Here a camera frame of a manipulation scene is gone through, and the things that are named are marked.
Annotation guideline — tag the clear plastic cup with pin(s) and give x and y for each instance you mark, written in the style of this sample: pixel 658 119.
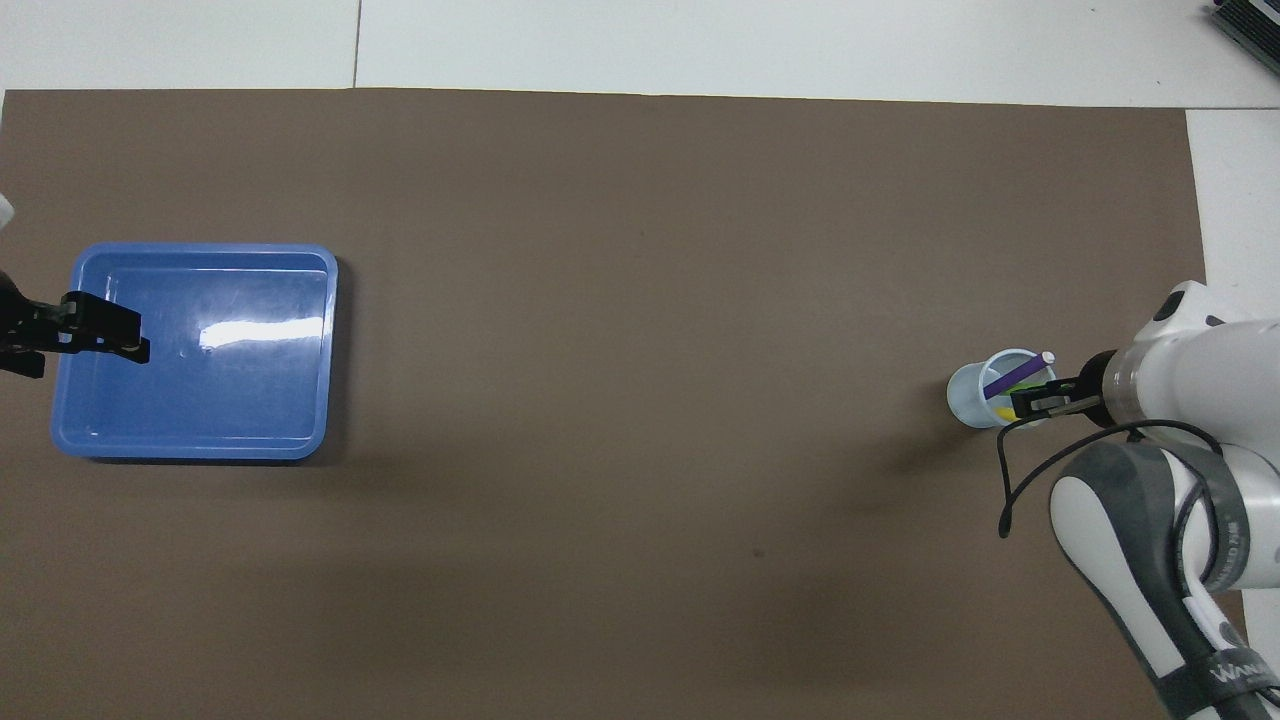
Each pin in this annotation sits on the clear plastic cup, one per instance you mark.
pixel 970 395

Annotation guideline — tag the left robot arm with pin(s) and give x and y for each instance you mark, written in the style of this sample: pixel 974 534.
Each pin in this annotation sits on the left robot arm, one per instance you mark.
pixel 3 211

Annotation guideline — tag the grey ribbed box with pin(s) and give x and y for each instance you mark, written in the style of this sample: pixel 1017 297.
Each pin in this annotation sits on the grey ribbed box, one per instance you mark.
pixel 1250 25

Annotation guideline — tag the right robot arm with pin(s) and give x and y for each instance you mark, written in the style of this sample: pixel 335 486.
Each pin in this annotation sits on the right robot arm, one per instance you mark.
pixel 1200 380

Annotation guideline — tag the yellow pen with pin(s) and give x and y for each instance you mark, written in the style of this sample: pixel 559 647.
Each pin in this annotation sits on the yellow pen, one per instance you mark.
pixel 1002 412

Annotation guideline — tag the blue plastic tray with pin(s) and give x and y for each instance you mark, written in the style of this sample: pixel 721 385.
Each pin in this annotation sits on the blue plastic tray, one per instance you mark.
pixel 230 400

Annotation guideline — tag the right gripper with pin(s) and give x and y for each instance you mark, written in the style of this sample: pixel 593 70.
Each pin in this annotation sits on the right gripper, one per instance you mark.
pixel 1094 385

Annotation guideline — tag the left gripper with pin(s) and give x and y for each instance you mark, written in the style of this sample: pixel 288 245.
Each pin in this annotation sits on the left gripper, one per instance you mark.
pixel 16 330

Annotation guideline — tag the purple pen with white cap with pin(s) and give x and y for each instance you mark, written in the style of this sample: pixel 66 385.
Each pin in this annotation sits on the purple pen with white cap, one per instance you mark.
pixel 1020 374

